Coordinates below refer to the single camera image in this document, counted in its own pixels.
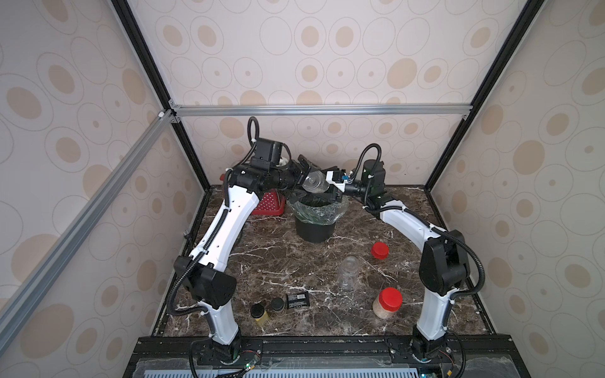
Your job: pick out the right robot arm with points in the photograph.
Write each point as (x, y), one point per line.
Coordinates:
(449, 269)

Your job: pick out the black frame post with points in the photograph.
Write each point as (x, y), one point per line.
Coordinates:
(512, 42)
(139, 44)

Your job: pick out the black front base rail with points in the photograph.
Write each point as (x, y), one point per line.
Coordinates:
(327, 356)

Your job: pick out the black trash bin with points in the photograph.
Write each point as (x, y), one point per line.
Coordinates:
(314, 233)

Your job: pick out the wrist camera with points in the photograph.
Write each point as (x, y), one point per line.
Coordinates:
(372, 176)
(267, 154)

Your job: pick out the left black frame post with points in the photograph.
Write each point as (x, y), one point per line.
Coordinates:
(139, 44)

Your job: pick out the horizontal aluminium rail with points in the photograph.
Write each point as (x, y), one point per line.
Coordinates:
(180, 111)

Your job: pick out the left diagonal aluminium rail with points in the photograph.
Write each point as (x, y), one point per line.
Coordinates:
(30, 294)

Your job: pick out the small red jar lid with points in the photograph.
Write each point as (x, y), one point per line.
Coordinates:
(380, 250)

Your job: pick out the red toaster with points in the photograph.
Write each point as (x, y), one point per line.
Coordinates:
(272, 204)

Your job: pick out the small black box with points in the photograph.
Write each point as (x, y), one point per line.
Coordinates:
(298, 300)

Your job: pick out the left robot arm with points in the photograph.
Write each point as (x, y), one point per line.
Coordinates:
(202, 285)

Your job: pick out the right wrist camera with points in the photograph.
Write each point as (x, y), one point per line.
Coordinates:
(372, 176)

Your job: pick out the yellow spice jar black lid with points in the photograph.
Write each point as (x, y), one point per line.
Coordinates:
(259, 313)

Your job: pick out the red-lid oatmeal jar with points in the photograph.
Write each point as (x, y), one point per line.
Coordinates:
(387, 303)
(316, 183)

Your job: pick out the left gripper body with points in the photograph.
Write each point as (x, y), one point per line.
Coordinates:
(287, 178)

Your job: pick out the clear oatmeal jar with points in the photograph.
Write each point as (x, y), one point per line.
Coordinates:
(348, 273)

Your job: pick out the right black frame post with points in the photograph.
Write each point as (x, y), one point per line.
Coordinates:
(512, 42)

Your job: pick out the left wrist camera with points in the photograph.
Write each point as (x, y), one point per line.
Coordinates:
(267, 154)

